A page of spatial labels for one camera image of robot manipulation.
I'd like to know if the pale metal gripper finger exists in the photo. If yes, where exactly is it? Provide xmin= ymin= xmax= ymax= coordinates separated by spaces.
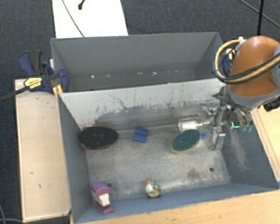
xmin=204 ymin=125 xmax=228 ymax=152
xmin=177 ymin=118 xmax=208 ymax=132

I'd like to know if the green round scouring pad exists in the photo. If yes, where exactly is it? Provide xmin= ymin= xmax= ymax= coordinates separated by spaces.
xmin=169 ymin=128 xmax=203 ymax=155

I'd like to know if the blue small block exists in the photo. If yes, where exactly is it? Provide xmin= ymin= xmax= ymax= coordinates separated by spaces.
xmin=132 ymin=125 xmax=150 ymax=145

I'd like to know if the grey metal bin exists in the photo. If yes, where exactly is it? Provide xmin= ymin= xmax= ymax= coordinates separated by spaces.
xmin=50 ymin=18 xmax=280 ymax=224

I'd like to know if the black oval disc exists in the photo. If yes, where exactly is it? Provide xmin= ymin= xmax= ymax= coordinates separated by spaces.
xmin=76 ymin=124 xmax=120 ymax=153

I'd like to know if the purple toy figure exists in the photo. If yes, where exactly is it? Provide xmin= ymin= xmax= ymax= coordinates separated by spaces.
xmin=90 ymin=181 xmax=115 ymax=215

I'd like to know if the pale wood board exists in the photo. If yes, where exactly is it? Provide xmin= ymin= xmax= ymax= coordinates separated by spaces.
xmin=8 ymin=75 xmax=73 ymax=223

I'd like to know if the black cylinder on white bracket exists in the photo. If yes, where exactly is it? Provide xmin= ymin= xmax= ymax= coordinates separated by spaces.
xmin=262 ymin=96 xmax=280 ymax=112

